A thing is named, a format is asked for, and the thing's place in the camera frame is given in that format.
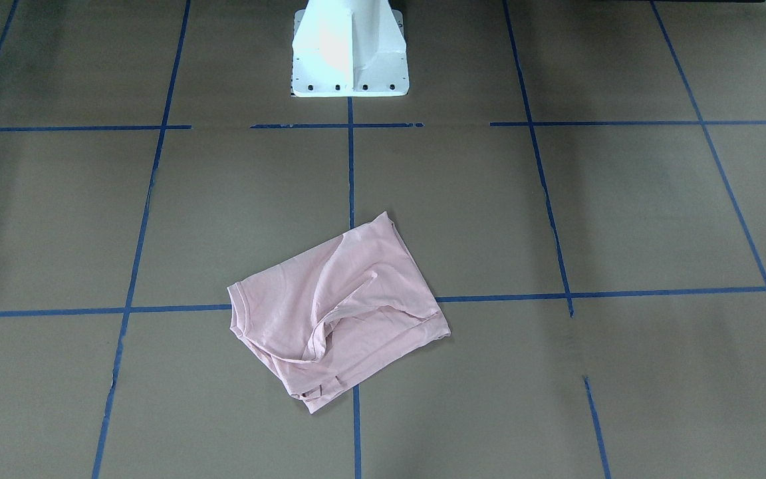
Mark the pink Snoopy t-shirt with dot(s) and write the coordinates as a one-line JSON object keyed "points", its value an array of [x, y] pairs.
{"points": [[331, 317]]}

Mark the white metal mount base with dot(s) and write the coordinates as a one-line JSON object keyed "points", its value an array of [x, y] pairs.
{"points": [[349, 49]]}

